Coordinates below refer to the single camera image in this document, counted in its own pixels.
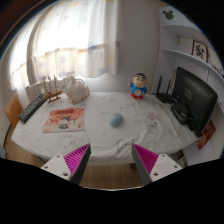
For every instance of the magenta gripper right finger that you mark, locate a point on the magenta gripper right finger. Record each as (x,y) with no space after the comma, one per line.
(152,167)

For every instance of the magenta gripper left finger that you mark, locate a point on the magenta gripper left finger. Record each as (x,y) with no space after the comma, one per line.
(71,166)

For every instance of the red illustrated mouse pad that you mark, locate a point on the red illustrated mouse pad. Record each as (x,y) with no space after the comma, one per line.
(65,120)

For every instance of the light blue round mouse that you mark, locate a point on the light blue round mouse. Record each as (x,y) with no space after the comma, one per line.
(116,119)

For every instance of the white patterned tablecloth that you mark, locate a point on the white patterned tablecloth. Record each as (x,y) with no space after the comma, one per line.
(147,122)

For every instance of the black box near monitor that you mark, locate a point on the black box near monitor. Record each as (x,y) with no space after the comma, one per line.
(181,113)

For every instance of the red paper under monitor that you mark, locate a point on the red paper under monitor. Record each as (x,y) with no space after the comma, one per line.
(206,135)

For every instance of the black keyboard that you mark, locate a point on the black keyboard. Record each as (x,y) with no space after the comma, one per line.
(26,114)

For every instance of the black wifi router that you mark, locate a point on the black wifi router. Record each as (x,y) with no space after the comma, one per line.
(164,97)

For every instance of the wooden model sailing ship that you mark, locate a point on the wooden model sailing ship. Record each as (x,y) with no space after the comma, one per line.
(52,91)

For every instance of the cartoon boy figurine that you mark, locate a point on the cartoon boy figurine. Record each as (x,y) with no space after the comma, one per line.
(138,86)

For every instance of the orange wooden chair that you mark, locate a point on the orange wooden chair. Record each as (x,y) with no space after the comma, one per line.
(12,110)

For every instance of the black computer monitor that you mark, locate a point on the black computer monitor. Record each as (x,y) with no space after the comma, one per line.
(197,96)

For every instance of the framed calligraphy picture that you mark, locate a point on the framed calligraphy picture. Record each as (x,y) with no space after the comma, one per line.
(200,50)

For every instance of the white sheer curtain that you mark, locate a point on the white sheer curtain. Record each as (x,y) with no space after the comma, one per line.
(67,38)

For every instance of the white wall shelf unit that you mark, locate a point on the white wall shelf unit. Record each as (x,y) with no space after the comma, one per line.
(182,44)

